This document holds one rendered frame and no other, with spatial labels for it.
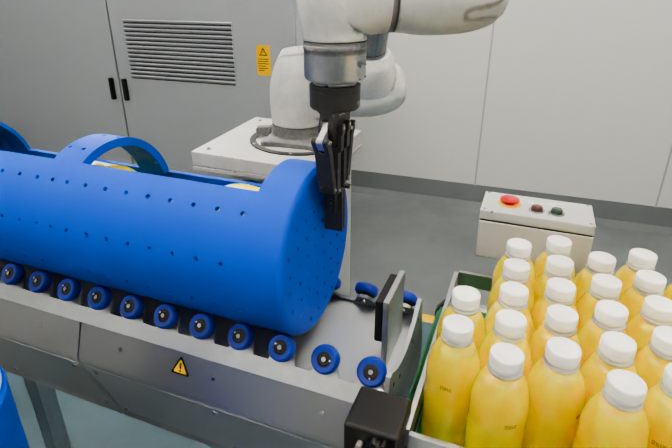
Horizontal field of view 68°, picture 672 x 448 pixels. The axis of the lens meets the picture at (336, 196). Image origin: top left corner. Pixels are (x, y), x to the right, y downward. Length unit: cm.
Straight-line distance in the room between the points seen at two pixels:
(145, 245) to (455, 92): 298
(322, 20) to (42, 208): 57
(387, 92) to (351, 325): 74
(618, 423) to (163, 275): 63
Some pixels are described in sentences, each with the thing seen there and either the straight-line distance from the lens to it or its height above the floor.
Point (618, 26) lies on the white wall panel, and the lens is 355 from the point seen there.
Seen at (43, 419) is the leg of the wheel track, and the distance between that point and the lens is 184.
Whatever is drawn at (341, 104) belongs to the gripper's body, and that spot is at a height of 134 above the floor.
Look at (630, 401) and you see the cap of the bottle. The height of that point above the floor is 109.
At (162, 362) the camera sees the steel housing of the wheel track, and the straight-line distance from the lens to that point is 98.
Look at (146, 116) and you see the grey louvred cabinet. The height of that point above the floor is 80.
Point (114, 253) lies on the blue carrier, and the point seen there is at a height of 110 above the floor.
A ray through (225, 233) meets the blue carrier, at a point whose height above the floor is 116.
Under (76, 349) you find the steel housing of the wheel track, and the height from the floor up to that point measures 85.
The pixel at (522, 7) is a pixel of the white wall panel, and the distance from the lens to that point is 351.
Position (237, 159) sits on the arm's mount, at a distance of 141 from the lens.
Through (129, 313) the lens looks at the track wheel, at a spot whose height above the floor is 96.
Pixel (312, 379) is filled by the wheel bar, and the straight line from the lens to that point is 83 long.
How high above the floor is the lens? 150
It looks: 23 degrees down
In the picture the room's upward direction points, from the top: straight up
